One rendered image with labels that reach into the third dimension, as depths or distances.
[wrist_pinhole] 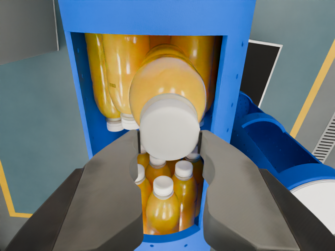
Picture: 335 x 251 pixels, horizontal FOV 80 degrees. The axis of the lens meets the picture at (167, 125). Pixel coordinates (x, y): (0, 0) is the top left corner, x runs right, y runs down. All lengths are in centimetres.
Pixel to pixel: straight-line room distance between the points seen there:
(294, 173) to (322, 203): 12
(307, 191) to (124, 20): 66
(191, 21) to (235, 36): 7
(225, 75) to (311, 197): 56
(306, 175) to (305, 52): 118
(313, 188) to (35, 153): 194
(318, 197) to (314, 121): 132
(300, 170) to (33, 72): 166
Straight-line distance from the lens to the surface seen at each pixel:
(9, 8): 123
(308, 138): 211
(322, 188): 75
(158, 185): 40
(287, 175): 74
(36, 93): 180
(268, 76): 152
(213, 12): 25
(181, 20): 23
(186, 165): 45
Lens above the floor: 146
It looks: 63 degrees down
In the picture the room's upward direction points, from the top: 177 degrees clockwise
